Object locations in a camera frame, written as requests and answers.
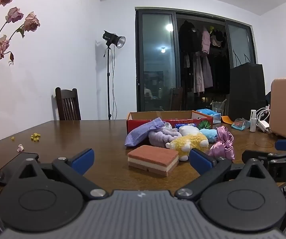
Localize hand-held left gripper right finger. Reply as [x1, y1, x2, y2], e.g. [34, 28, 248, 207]
[174, 148, 273, 201]

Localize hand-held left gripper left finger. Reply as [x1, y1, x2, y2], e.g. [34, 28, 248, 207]
[16, 148, 108, 201]

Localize yellow plush toy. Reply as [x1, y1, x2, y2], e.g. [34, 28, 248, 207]
[165, 133, 209, 161]

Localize blue plush toy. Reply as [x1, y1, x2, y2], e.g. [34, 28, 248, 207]
[199, 128, 218, 143]

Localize white plush toy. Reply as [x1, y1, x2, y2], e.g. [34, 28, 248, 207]
[178, 125, 201, 136]

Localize purple fluffy headband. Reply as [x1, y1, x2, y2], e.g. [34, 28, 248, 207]
[148, 128, 183, 146]

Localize brown layered sponge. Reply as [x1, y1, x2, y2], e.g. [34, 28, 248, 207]
[127, 145, 179, 178]

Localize purple fabric sachet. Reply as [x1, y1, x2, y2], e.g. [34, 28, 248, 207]
[125, 118, 164, 147]

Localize red cardboard box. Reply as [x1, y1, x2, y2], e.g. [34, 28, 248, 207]
[126, 110, 214, 135]

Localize white charger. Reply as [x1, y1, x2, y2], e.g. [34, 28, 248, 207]
[257, 121, 273, 133]

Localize white spray bottle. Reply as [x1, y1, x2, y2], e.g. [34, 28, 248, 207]
[250, 110, 257, 132]

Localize teal snack packet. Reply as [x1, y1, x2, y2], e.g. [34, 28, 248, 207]
[231, 118, 250, 131]

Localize clear wrapped packet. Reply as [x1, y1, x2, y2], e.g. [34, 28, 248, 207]
[163, 121, 179, 131]

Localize blue tissue pack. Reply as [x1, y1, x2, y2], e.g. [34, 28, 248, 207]
[196, 109, 222, 124]

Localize yellow flower bits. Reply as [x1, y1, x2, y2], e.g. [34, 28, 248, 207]
[11, 132, 42, 141]

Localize clear plastic cup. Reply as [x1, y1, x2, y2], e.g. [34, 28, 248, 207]
[211, 101, 227, 116]

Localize dark wooden chair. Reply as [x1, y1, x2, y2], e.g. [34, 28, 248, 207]
[170, 87, 184, 111]
[55, 87, 82, 120]

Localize black paper bag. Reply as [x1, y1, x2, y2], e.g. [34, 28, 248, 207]
[229, 47, 267, 121]

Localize mauve hanging dress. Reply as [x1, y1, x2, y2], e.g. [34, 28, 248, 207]
[193, 52, 214, 93]

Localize sliding glass door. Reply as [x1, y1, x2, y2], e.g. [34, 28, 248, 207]
[135, 7, 257, 112]

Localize pink hanging jacket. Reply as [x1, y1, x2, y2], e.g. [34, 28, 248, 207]
[201, 28, 211, 55]

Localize studio light on stand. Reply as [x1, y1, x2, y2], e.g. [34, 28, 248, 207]
[102, 30, 126, 120]

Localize black hanging coat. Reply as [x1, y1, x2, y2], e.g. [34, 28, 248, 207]
[178, 20, 201, 53]

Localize white cable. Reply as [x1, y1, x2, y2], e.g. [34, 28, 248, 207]
[256, 107, 271, 123]

